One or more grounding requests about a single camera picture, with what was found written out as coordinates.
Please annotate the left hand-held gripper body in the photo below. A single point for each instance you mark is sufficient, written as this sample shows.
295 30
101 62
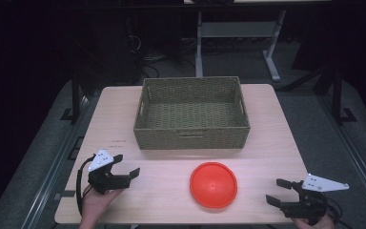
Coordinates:
108 181

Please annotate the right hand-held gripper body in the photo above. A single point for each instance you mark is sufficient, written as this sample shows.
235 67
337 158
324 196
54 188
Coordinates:
308 208

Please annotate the black metal stand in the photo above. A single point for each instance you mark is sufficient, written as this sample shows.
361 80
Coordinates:
75 95
337 95

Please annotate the person's left hand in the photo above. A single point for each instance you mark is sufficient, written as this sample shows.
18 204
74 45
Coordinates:
93 203

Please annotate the person's right hand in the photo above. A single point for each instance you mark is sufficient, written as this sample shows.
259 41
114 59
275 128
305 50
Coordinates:
308 225

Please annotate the green woven basket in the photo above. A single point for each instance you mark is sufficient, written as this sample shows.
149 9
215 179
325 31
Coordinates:
190 136

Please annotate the grey metal table frame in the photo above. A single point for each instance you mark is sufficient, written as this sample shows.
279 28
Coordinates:
235 30

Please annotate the orange plastic bowl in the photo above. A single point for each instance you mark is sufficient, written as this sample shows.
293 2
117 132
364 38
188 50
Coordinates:
213 185

